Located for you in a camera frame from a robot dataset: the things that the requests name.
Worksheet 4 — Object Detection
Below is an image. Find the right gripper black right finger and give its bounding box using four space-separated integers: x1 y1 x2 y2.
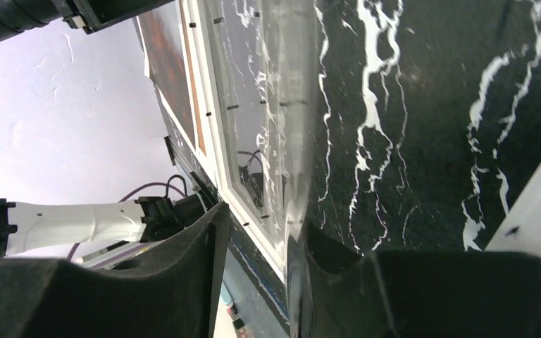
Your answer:
303 225 541 337

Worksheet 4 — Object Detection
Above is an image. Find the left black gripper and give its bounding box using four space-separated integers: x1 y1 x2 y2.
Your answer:
0 0 171 42

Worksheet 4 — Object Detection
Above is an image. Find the autumn forest photo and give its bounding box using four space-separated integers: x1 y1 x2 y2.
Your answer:
137 1 197 146

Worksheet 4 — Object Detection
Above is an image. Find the brown frame backing board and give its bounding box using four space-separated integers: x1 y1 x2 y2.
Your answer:
178 1 206 156

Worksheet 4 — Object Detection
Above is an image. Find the white picture frame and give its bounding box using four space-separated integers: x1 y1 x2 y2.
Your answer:
187 1 541 275

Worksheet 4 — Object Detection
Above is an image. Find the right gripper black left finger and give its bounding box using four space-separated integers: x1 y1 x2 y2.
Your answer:
0 202 230 337

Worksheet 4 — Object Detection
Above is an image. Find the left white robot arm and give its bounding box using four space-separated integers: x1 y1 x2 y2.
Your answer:
0 1 204 257

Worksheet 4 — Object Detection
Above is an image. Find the clear acrylic frame sheet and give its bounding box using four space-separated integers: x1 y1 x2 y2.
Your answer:
203 1 324 337

